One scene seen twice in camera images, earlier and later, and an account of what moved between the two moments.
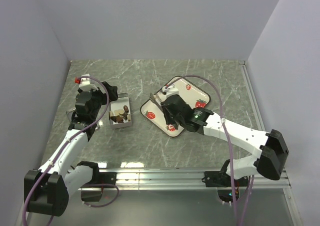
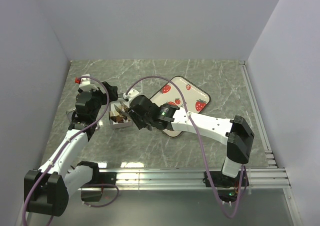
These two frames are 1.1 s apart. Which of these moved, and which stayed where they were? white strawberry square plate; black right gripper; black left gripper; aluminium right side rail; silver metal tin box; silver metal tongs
Moved: black right gripper; silver metal tongs
Stayed: black left gripper; aluminium right side rail; silver metal tin box; white strawberry square plate
